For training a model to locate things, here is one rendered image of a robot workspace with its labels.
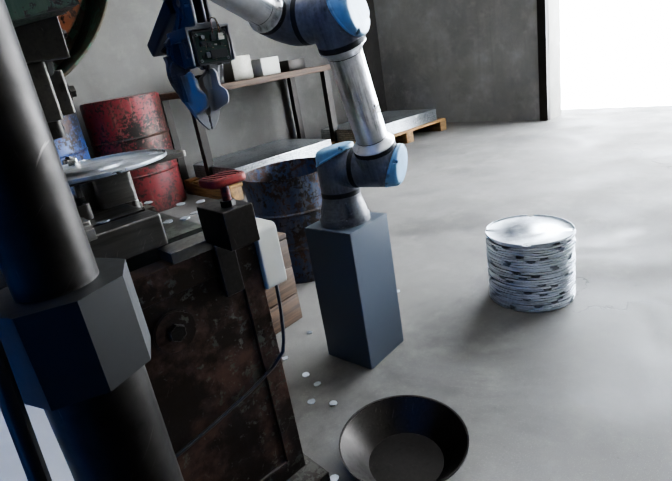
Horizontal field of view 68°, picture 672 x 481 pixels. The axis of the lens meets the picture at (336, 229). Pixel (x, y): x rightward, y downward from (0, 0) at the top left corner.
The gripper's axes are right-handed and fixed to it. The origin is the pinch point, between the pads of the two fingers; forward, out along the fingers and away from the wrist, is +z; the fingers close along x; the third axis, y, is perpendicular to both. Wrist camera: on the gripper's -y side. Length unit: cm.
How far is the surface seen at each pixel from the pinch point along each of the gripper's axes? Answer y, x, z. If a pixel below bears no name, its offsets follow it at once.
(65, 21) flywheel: -66, 1, -25
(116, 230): -9.9, -16.3, 15.1
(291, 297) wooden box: -68, 49, 75
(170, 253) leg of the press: -5.9, -10.0, 21.0
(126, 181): -27.6, -7.2, 10.5
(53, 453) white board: 0, -37, 41
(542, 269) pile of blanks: 3, 102, 69
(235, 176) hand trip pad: 3.1, 1.0, 9.5
